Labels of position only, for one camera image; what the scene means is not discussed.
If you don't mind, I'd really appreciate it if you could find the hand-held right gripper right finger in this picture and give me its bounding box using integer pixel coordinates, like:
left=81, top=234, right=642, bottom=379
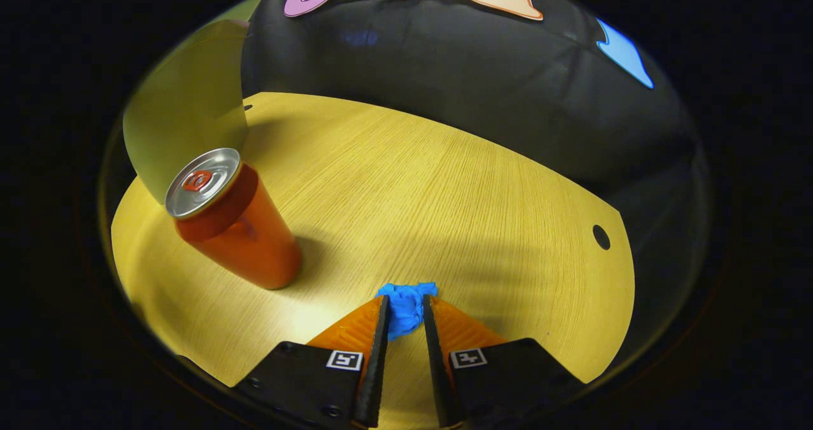
left=422, top=295, right=585, bottom=428

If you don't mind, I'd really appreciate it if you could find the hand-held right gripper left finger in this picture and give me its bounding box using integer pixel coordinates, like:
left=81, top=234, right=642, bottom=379
left=234, top=295, right=391, bottom=429

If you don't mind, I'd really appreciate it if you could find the blue paper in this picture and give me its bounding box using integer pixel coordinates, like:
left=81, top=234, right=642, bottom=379
left=375, top=281, right=439, bottom=342

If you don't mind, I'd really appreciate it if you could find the orange pop can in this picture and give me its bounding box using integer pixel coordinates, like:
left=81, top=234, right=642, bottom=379
left=165, top=147, right=303, bottom=290

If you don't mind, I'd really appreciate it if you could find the green desktop garbage bin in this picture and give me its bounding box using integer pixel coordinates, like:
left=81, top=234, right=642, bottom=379
left=122, top=18, right=250, bottom=207

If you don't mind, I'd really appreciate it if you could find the black backdrop cloth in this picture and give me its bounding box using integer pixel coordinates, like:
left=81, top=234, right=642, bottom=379
left=241, top=0, right=709, bottom=367

